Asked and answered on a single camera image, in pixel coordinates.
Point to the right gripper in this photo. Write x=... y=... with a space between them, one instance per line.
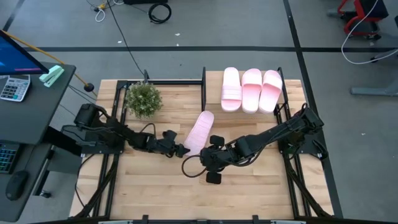
x=214 y=158

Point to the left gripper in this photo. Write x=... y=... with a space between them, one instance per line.
x=160 y=147

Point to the pink rubber slide sandal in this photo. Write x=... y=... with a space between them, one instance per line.
x=199 y=132
x=270 y=93
x=231 y=93
x=251 y=93

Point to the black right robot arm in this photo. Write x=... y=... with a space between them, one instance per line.
x=273 y=132

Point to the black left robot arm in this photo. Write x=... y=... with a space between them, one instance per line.
x=118 y=130

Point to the green potted plant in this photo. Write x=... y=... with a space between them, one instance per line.
x=143 y=99

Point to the black caster wheel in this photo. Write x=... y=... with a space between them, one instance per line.
x=46 y=194

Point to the mint green stapler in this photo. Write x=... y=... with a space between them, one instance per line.
x=51 y=76

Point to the black floor box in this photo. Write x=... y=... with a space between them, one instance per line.
x=146 y=1

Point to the black desk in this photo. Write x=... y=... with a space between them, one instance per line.
x=31 y=118

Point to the black computer mouse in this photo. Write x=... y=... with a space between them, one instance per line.
x=16 y=185

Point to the grey desk leg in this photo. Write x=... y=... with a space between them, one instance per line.
x=373 y=91

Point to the black keyboard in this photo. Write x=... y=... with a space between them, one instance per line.
x=7 y=157

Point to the grey calculator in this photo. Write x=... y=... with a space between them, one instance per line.
x=14 y=88

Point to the computer monitor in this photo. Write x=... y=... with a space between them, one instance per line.
x=15 y=59

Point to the red and black chair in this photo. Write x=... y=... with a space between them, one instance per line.
x=373 y=9

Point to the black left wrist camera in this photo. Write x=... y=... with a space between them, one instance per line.
x=170 y=136

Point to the black aluminium rig frame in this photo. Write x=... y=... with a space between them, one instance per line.
x=161 y=82

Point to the wooden shelf with black frame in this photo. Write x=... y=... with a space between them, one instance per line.
x=213 y=87

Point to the grey desk base plate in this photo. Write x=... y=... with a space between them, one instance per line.
x=65 y=161

